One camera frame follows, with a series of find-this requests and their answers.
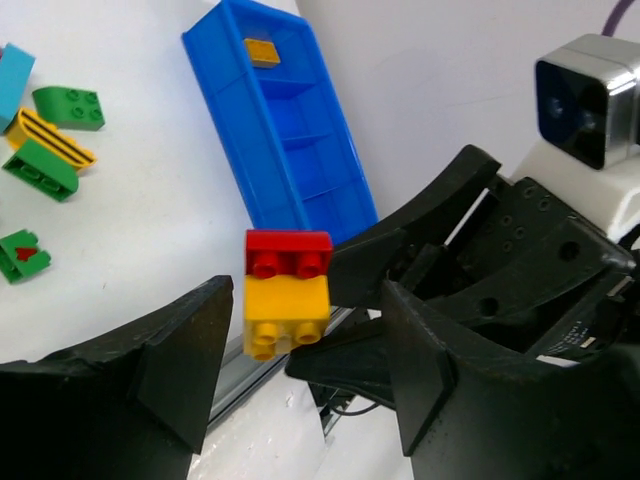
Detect aluminium frame rail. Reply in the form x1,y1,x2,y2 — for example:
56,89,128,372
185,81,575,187
207,304,371,441

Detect small red lego brick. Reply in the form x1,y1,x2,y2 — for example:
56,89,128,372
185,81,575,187
245,229,333,279

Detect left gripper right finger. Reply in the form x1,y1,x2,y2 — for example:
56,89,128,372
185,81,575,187
382,282,639,479

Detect green square lego brick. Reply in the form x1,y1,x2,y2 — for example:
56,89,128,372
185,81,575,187
32,86,105,131

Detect light blue long lego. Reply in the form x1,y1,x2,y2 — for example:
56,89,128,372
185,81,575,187
0,43,35,133

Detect orange lego brick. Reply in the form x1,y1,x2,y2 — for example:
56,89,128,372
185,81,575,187
243,38,281,69

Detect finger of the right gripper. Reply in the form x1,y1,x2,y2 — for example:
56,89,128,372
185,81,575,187
285,319,395,410

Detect yellow striped lego brick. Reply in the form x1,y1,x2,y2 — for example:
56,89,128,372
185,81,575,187
5,107,97,172

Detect green curved lego brick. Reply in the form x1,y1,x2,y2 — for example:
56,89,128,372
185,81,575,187
2,140,79,202

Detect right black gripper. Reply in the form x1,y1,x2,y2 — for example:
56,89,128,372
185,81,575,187
328,145,635,360

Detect blue compartment tray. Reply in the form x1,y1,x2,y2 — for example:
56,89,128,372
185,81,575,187
182,1,378,244

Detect green lego with red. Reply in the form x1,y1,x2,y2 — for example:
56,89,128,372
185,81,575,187
1,229,51,284

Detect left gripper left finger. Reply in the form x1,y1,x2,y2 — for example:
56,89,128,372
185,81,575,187
1,275,233,479

